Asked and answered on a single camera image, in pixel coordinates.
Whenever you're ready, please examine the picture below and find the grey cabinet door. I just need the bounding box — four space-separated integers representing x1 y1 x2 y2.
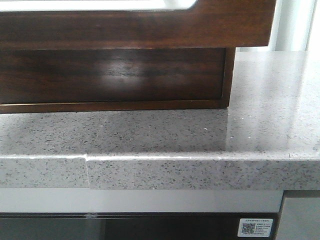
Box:
275 190 320 240

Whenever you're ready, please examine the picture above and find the white pleated curtain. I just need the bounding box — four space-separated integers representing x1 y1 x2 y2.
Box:
236 0 320 52

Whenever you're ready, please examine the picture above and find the wooden drawer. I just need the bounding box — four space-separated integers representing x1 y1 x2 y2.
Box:
0 0 276 50
0 47 227 105

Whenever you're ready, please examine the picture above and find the dark wooden drawer cabinet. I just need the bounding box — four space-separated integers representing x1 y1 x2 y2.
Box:
0 46 237 114

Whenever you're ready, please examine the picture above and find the white QR code sticker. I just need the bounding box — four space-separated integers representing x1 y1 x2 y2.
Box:
237 218 274 238

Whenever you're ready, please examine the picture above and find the black glass appliance front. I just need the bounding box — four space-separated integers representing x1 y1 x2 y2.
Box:
0 212 278 240

